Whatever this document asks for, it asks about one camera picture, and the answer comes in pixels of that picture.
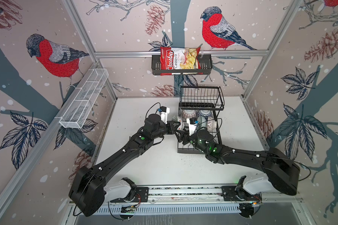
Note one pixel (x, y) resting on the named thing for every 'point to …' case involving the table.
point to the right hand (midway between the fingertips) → (177, 129)
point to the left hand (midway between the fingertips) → (183, 121)
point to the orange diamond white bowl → (181, 126)
